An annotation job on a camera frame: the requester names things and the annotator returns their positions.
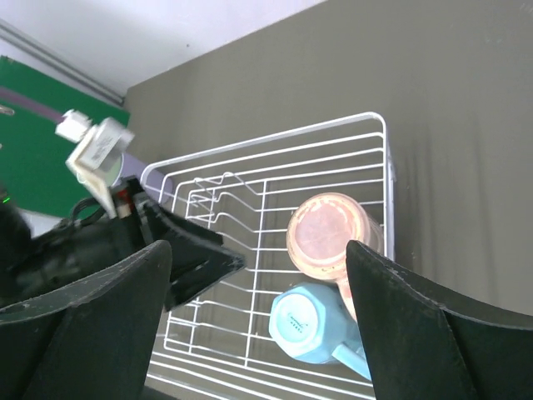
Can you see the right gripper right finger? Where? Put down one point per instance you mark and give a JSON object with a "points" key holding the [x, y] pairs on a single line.
{"points": [[426, 341]]}

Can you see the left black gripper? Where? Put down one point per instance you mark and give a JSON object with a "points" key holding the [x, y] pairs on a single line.
{"points": [[88, 240]]}

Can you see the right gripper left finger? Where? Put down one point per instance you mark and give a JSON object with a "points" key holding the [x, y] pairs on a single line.
{"points": [[91, 339]]}

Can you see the white wire dish rack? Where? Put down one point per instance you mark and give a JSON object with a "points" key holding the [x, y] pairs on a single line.
{"points": [[218, 346]]}

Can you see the blue mug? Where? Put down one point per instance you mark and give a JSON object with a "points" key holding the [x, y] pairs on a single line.
{"points": [[310, 324]]}

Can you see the pink mug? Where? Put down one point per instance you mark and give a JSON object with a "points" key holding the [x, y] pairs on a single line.
{"points": [[318, 233]]}

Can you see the purple cup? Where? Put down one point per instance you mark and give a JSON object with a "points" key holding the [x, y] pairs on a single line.
{"points": [[156, 185]]}

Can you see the green cup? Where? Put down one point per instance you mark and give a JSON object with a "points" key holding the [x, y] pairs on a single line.
{"points": [[112, 175]]}

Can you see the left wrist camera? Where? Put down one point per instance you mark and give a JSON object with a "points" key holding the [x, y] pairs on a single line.
{"points": [[98, 148]]}

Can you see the green ring binder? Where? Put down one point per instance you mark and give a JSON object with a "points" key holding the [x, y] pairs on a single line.
{"points": [[32, 156]]}

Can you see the aluminium rail frame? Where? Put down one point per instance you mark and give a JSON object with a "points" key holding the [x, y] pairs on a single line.
{"points": [[25, 49]]}

